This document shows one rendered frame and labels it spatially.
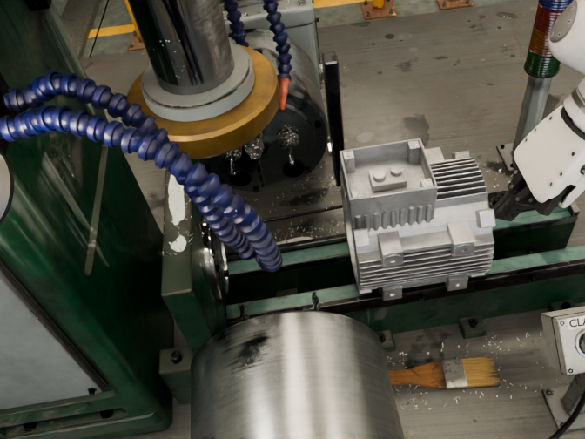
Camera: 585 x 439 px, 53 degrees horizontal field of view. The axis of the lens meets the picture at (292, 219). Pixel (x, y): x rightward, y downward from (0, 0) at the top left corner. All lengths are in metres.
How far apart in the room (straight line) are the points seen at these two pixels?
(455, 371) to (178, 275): 0.51
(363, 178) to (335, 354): 0.30
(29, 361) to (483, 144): 1.01
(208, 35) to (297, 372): 0.36
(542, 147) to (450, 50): 0.87
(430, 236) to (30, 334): 0.54
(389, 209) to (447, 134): 0.60
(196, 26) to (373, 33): 1.15
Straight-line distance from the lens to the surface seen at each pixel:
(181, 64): 0.64
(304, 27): 1.18
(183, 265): 0.77
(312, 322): 0.68
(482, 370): 1.05
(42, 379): 0.88
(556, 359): 0.82
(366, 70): 1.59
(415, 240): 0.85
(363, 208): 0.81
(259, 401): 0.64
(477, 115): 1.46
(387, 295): 0.91
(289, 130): 1.02
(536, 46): 1.17
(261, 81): 0.69
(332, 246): 1.03
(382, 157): 0.88
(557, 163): 0.80
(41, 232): 0.67
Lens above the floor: 1.74
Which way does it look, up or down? 49 degrees down
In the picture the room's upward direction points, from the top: 11 degrees counter-clockwise
